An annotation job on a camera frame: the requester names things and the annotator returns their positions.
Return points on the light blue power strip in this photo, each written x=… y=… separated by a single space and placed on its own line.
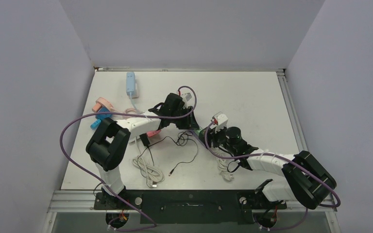
x=130 y=83

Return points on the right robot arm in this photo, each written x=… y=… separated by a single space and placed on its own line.
x=253 y=158

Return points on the black power adapter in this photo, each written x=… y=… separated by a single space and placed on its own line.
x=145 y=140

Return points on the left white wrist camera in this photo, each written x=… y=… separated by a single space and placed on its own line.
x=186 y=97

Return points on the aluminium table frame rail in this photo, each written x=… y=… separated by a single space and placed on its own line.
x=294 y=122

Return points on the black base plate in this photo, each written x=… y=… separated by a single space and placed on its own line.
x=202 y=206

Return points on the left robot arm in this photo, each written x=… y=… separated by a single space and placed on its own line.
x=108 y=144

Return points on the light green charger plug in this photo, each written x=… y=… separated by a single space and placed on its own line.
x=201 y=131

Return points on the blue adapter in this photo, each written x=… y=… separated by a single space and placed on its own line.
x=100 y=117

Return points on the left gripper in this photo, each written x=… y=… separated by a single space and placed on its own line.
x=189 y=123

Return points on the red pink plug adapter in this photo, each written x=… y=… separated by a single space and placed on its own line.
x=152 y=133

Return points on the purple USB power strip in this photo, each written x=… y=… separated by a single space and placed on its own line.
x=196 y=133

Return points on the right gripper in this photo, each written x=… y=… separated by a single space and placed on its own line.
x=212 y=134

